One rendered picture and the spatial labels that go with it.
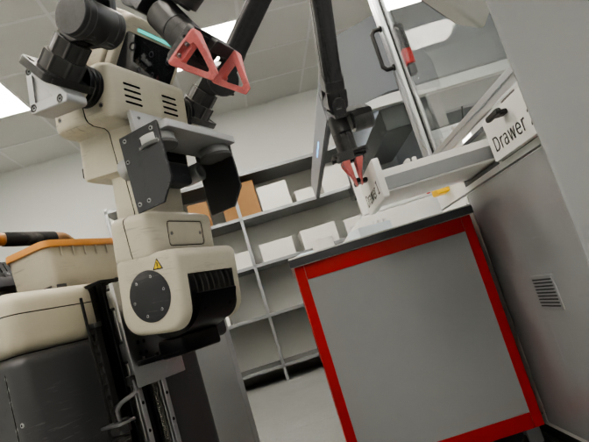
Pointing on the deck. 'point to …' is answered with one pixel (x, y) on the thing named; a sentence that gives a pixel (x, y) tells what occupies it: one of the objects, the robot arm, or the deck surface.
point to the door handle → (379, 50)
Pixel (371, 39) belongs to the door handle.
